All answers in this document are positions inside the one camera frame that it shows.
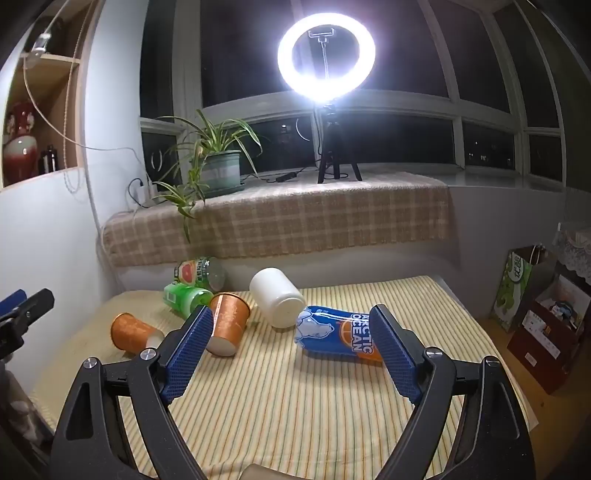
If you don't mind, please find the green paper bag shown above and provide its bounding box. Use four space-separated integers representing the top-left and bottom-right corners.
490 246 557 334

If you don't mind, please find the ring light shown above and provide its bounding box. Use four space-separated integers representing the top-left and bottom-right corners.
277 11 378 108

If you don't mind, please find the black tripod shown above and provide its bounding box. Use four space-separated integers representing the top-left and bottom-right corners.
317 105 363 184

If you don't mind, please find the potted spider plant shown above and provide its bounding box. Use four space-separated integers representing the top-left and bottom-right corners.
154 108 264 243

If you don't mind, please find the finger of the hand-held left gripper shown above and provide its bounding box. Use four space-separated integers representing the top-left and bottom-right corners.
0 288 55 361

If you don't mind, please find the striped table mat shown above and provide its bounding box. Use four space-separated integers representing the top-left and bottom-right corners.
28 275 532 480

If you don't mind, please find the white plastic jar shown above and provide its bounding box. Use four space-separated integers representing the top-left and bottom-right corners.
249 267 307 329

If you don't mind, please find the black power cable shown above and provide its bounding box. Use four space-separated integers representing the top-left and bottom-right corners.
240 167 319 184

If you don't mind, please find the green plastic bottle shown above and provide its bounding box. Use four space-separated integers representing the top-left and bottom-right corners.
163 282 214 320

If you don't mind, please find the plaid cloth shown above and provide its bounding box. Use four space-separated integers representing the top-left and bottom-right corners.
102 172 451 268

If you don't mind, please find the white charging cable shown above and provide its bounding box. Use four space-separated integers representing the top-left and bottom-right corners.
18 0 148 195

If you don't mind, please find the orange paper cup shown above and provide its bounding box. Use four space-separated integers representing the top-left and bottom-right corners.
110 313 165 355
205 292 251 357

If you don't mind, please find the white lace cloth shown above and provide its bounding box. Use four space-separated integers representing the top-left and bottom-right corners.
553 222 591 280

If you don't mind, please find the dark red cardboard box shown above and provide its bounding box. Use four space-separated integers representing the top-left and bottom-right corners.
507 272 591 395

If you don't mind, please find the blue printed can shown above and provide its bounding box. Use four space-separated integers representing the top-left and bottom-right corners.
294 305 386 366

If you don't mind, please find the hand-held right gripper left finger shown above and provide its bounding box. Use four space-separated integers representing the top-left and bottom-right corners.
50 304 215 480

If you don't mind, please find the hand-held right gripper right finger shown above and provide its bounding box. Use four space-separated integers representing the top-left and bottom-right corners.
368 304 539 480

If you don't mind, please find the clear bottle red label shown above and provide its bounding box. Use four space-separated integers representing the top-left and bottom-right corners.
174 257 227 293

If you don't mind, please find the red ceramic vase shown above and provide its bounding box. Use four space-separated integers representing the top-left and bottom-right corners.
2 102 40 186

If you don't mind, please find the wooden wall shelf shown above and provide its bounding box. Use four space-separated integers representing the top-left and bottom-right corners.
0 51 86 190

